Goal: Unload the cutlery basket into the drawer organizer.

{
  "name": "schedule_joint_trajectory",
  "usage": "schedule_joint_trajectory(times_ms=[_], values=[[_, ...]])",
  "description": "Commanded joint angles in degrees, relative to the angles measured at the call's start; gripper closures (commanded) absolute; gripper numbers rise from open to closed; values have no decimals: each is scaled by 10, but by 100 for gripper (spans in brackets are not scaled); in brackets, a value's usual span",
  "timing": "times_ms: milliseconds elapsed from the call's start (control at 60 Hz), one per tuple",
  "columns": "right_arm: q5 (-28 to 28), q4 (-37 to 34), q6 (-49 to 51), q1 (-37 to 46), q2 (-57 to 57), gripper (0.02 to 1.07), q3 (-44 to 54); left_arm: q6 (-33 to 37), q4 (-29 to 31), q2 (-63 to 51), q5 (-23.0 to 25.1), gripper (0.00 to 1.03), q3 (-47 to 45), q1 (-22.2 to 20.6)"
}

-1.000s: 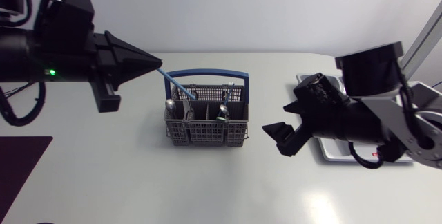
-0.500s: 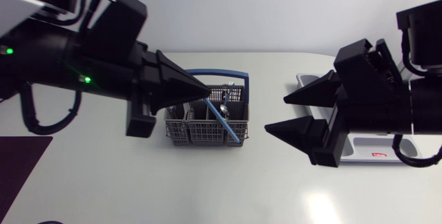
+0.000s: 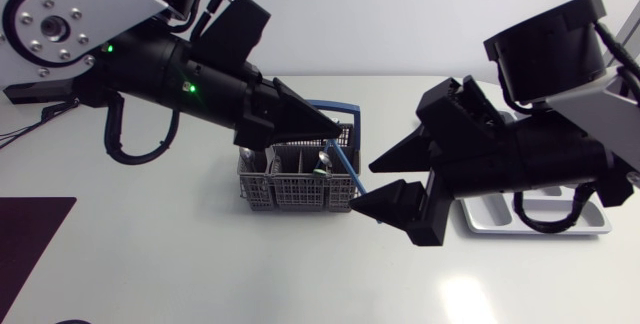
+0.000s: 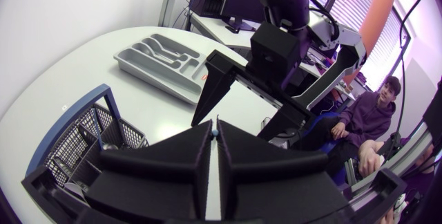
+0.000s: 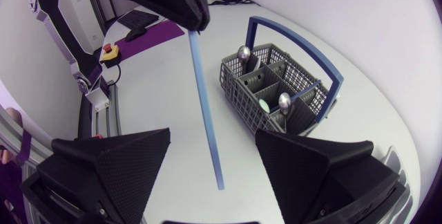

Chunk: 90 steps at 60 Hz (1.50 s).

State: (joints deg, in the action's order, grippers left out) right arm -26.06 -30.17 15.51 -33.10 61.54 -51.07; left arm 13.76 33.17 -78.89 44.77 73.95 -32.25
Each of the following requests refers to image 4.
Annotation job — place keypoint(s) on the grey cutlery basket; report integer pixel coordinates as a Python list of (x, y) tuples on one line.
[(69, 144)]

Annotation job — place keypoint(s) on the black device box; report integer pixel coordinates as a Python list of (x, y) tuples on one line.
[(207, 4)]

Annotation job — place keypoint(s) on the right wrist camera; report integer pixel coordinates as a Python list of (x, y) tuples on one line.
[(274, 49)]

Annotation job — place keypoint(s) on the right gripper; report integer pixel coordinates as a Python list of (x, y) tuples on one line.
[(262, 84)]

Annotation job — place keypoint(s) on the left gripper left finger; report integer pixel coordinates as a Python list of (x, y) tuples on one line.
[(155, 179)]

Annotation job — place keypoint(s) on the person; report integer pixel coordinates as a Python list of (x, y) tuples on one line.
[(366, 117)]

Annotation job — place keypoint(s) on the steel spoon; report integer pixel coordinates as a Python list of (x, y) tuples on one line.
[(110, 146)]

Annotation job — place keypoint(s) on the window blinds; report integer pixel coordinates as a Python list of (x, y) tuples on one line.
[(352, 6)]

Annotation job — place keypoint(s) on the grey cutlery tray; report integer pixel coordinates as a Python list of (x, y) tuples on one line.
[(162, 68)]

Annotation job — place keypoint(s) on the person's hand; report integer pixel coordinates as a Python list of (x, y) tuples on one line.
[(369, 158)]

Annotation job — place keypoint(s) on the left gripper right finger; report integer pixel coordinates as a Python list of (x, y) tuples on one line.
[(269, 182)]

